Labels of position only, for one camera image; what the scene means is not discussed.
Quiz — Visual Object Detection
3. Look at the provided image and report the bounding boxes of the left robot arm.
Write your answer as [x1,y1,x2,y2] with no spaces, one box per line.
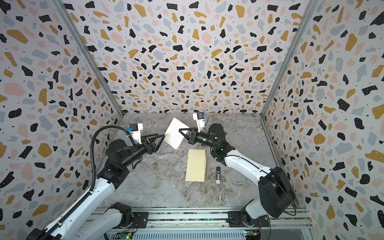
[27,134,165,240]

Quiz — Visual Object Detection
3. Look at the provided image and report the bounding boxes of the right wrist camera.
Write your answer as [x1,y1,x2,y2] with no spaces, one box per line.
[193,112,208,133]

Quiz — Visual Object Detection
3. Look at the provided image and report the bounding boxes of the beige letter paper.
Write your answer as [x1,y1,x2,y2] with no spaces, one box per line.
[165,118,189,149]

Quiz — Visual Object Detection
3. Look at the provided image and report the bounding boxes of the perforated grey cable tray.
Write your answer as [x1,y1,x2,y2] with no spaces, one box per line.
[104,230,250,240]

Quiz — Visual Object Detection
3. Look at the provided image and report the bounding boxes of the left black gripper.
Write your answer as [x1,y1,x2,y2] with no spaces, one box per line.
[121,132,165,169]

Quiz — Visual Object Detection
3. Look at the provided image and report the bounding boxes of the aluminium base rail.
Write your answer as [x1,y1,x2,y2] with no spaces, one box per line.
[133,207,314,230]

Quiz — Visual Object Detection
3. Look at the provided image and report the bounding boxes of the blue white glue stick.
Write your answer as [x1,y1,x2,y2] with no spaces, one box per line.
[216,167,221,184]

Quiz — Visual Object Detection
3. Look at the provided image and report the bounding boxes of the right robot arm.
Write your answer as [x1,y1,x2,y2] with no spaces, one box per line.
[179,124,296,227]

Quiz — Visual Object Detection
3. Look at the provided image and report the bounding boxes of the cream envelope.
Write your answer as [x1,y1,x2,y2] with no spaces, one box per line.
[186,150,207,182]

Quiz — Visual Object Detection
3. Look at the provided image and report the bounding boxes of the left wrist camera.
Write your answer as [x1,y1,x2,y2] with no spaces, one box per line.
[126,123,144,145]

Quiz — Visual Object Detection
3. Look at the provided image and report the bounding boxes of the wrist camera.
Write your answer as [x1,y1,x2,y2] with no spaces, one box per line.
[126,123,144,145]
[193,112,208,133]

